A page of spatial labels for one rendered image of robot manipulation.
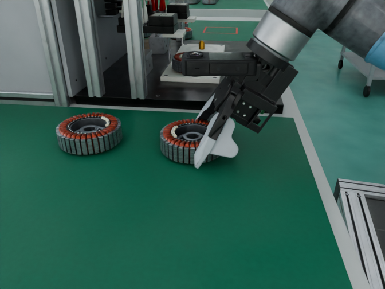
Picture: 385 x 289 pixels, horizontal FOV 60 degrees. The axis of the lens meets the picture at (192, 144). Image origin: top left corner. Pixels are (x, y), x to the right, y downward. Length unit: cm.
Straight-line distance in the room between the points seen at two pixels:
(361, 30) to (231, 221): 30
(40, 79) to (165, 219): 51
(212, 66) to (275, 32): 10
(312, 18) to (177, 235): 34
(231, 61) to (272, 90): 8
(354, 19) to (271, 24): 11
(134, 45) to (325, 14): 39
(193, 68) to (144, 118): 24
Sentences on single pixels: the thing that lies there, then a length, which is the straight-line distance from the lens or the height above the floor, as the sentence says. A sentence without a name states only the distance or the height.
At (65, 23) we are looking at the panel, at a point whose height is 93.
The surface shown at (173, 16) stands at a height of 92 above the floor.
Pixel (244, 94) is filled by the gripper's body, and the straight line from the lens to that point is 52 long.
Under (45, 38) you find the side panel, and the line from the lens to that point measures 79.
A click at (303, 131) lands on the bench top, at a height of 75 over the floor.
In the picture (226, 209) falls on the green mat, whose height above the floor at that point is 75.
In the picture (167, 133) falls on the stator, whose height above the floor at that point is 79.
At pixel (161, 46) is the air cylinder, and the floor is 80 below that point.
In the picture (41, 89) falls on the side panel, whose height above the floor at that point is 78.
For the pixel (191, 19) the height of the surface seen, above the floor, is 88.
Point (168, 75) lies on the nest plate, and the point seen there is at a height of 78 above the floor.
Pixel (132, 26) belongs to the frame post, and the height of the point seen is 92.
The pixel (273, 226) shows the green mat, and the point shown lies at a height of 75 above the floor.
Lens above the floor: 104
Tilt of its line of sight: 29 degrees down
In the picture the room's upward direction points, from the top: straight up
